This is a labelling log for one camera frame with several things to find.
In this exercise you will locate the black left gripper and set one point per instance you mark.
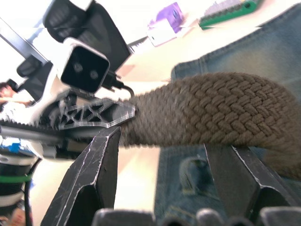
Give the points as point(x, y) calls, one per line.
point(47, 139)

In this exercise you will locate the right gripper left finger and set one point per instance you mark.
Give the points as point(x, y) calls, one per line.
point(84, 179)

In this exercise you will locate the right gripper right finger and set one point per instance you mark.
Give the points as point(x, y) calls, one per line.
point(240, 179)

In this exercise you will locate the brown braided belt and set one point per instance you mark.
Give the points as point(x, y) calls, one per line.
point(211, 110)

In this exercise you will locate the blue denim shorts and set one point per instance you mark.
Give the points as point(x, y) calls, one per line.
point(247, 58)

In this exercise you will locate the black mesh office chair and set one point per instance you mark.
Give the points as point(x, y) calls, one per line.
point(103, 35)

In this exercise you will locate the person with dark hair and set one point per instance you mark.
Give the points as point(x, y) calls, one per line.
point(7, 90)

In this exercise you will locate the purple white tissue box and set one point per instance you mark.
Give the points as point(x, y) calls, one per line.
point(164, 35)

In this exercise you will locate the green bit set box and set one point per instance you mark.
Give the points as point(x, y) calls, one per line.
point(225, 21)

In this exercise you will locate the dark window frame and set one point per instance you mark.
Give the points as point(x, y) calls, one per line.
point(26, 41)

